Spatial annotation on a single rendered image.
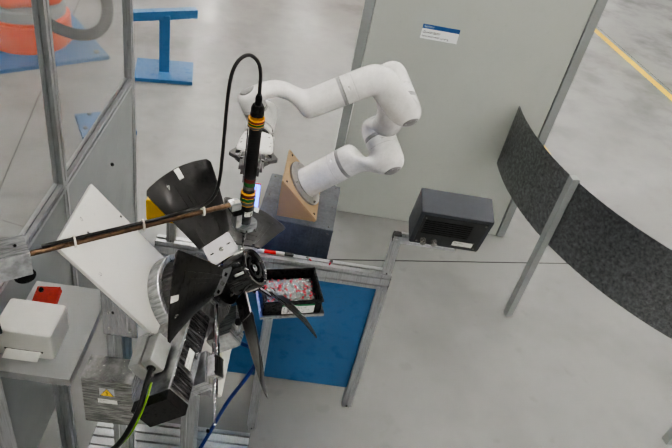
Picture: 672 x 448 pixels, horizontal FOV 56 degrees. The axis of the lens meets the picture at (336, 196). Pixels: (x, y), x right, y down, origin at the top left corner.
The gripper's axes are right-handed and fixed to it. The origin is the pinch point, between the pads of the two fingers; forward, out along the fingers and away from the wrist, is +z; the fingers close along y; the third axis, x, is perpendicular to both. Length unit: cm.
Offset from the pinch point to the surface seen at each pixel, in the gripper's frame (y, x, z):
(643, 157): -306, -148, -317
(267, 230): -6.5, -33.8, -14.5
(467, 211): -74, -26, -32
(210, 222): 9.3, -18.7, 3.5
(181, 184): 18.7, -10.2, -0.8
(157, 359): 15, -35, 40
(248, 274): -3.8, -26.0, 14.5
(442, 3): -75, -5, -179
